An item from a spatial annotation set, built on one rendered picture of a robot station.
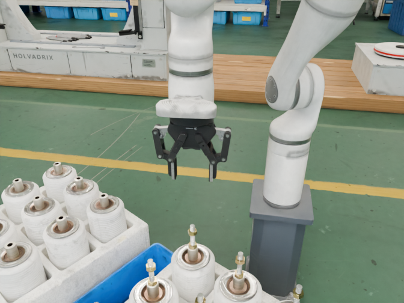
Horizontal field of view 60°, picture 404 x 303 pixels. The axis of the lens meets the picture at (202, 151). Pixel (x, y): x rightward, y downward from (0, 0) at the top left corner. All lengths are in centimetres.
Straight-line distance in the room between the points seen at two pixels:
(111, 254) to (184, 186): 57
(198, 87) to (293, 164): 33
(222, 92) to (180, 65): 172
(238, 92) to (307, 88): 153
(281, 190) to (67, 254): 52
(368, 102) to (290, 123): 156
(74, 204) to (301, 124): 63
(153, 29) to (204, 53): 187
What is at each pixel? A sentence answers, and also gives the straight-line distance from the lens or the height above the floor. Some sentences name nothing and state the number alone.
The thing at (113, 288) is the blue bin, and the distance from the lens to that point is 99.
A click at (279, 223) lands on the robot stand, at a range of 87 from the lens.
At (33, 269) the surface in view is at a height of 23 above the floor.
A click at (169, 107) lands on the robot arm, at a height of 63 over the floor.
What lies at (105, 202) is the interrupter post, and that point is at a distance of 95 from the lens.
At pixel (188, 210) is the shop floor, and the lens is 132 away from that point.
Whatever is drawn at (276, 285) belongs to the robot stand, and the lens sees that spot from 102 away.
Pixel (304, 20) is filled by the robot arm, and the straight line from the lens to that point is 63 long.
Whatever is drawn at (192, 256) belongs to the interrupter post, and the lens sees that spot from 78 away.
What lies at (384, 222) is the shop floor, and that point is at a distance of 142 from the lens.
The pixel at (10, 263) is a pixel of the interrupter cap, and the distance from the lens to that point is 88.
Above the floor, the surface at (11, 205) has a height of 23.
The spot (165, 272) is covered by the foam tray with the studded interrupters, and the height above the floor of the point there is 18.
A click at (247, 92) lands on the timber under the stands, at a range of 224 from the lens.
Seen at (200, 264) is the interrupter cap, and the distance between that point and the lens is 78.
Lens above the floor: 83
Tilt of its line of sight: 30 degrees down
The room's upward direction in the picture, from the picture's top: straight up
